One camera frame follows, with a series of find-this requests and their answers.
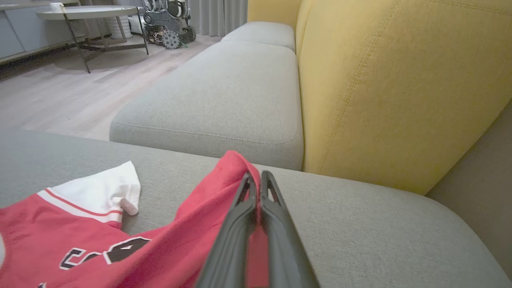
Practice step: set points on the grey low cabinet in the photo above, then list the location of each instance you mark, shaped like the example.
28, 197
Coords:
24, 32

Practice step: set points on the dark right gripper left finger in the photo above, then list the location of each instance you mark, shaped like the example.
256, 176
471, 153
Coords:
234, 240

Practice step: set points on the white ribbed stool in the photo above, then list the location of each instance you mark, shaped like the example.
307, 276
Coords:
119, 27

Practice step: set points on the round table with metal legs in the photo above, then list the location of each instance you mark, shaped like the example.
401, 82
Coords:
88, 12

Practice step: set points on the small grey sofa seat cushion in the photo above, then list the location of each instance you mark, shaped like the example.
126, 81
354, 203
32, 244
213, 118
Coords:
262, 34

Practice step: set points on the taupe sofa side panel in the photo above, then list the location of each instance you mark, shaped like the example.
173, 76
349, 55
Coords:
480, 180

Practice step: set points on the large grey sofa seat cushion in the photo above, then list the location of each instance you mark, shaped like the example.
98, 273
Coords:
224, 100

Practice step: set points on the grey curtain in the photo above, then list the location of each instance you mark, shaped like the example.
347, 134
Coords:
218, 16

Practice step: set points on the small yellow sofa backrest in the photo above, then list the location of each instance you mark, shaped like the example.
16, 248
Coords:
272, 10

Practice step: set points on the large yellow sofa backrest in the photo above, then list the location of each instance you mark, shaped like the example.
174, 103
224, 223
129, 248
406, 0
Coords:
400, 88

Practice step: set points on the red jersey with white sleeves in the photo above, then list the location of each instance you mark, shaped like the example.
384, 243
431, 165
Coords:
168, 248

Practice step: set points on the grey wheeled machine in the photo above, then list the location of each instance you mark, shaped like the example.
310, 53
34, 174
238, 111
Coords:
168, 28

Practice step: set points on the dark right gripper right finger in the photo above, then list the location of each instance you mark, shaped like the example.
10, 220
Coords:
284, 240

